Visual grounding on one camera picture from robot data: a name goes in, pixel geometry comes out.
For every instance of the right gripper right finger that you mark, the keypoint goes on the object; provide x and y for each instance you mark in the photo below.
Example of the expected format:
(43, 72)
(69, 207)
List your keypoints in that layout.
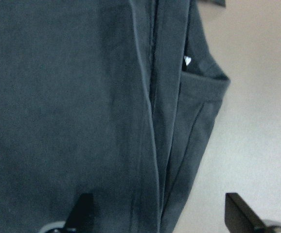
(239, 217)

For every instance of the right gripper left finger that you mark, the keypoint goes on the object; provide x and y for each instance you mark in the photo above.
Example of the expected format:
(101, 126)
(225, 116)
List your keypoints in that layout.
(82, 213)

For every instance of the black t-shirt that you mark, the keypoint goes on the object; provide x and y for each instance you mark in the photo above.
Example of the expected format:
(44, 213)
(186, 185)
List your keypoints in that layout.
(115, 98)

